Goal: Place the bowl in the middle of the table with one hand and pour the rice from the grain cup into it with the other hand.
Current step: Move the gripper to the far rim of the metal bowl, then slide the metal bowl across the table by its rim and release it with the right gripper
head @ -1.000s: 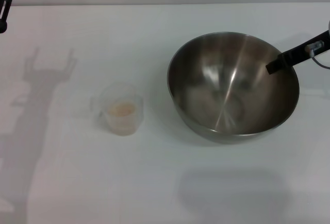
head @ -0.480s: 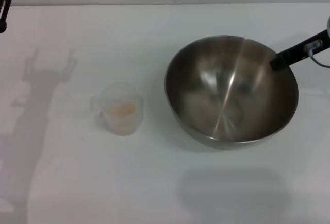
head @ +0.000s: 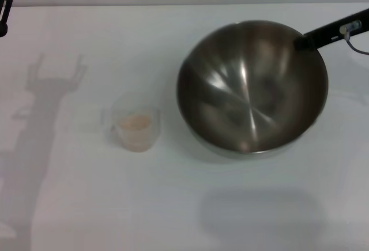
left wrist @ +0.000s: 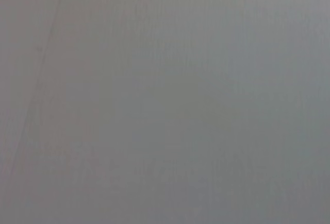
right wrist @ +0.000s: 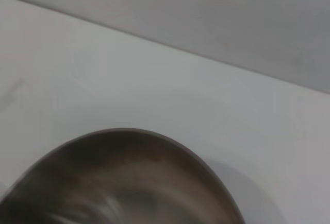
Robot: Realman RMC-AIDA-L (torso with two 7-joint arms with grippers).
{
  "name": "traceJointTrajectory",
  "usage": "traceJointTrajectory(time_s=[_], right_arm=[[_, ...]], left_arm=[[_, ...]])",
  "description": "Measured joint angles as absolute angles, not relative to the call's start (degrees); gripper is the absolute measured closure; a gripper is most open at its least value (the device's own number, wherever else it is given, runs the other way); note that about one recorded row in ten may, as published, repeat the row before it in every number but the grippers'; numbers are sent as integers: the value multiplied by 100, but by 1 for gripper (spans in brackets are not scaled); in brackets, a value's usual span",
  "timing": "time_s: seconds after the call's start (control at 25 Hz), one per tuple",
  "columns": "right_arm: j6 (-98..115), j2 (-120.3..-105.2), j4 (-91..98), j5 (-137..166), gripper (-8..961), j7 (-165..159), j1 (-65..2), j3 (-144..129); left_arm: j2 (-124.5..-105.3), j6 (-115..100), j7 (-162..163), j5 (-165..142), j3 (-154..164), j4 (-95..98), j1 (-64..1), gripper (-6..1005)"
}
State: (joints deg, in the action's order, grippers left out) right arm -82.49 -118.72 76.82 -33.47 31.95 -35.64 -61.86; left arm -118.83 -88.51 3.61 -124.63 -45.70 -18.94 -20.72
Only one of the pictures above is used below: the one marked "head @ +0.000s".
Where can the clear plastic measuring cup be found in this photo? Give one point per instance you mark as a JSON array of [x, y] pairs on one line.
[[135, 141]]

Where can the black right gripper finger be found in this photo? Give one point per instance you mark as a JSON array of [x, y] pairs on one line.
[[323, 36]]

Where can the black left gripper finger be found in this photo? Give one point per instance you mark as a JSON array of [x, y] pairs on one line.
[[5, 5]]

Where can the large stainless steel bowl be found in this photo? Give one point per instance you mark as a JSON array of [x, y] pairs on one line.
[[250, 95]]

